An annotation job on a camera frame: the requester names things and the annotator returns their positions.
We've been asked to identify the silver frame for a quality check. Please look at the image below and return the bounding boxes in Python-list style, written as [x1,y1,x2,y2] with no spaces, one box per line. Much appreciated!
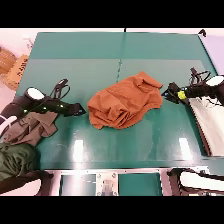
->
[42,167,224,197]

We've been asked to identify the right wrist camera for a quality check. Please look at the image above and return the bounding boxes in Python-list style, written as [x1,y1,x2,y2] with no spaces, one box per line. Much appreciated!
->
[188,67,212,86]

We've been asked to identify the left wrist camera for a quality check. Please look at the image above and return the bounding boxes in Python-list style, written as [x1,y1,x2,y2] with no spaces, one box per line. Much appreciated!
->
[49,78,71,100]

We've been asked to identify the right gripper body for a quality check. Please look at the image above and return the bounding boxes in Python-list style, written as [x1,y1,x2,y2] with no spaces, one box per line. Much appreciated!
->
[161,82,188,105]

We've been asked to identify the orange shirt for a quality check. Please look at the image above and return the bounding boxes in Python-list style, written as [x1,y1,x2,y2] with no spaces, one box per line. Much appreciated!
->
[87,71,164,131]

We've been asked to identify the dark green garment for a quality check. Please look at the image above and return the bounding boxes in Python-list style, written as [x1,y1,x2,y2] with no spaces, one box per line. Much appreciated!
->
[0,142,38,183]

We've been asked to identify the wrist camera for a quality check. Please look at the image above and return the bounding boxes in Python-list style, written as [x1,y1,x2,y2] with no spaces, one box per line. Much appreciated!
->
[49,78,71,100]
[188,67,212,86]

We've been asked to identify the grey-brown garment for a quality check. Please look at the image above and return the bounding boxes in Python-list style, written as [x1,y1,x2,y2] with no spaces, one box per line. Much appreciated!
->
[1,111,60,147]

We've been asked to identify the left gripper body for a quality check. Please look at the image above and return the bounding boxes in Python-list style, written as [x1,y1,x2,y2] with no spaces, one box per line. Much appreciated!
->
[61,102,87,117]

